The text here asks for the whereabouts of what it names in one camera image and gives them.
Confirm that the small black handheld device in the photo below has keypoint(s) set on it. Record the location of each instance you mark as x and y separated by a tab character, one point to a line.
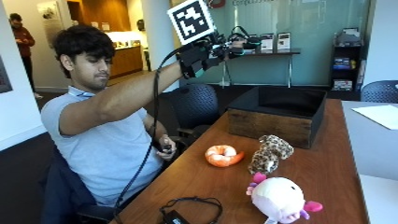
166	148

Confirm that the brochure display stand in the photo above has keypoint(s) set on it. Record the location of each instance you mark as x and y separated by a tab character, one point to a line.
266	42
284	41

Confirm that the narrow console table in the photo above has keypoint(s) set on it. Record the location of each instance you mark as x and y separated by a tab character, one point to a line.
269	53

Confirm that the white marker cube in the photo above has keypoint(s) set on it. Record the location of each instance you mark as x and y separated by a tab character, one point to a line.
192	21

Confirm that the black mesh chair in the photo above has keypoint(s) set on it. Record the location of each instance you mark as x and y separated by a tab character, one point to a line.
194	105

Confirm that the wooden reception counter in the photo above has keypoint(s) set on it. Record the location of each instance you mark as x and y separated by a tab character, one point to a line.
126	60

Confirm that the wooden box with black lining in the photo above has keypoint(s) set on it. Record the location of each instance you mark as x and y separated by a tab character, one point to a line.
269	124

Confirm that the black shelf with brochures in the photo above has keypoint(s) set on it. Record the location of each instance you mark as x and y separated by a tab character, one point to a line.
346	65

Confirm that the leopard print plush toy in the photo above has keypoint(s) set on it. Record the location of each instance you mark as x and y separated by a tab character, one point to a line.
269	152

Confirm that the orange shrimp plush toy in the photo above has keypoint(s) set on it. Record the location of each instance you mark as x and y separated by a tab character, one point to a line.
220	158

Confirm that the grey mesh chair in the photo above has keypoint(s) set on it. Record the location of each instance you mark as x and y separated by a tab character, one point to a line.
381	91

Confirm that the white paper sheet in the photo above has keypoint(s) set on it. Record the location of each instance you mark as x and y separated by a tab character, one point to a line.
379	115

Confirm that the the person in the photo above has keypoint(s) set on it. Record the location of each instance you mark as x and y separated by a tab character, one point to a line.
104	149

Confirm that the white pink axolotl plush toy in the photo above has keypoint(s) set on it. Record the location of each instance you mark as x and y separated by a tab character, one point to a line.
277	196

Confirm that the dark blue office chair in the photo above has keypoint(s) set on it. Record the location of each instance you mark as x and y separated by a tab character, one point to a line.
61	189

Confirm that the white wall poster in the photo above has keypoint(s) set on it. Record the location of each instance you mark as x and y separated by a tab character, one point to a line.
51	18

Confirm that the dark framed wall picture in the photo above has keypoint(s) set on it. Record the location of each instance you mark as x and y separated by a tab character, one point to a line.
4	76

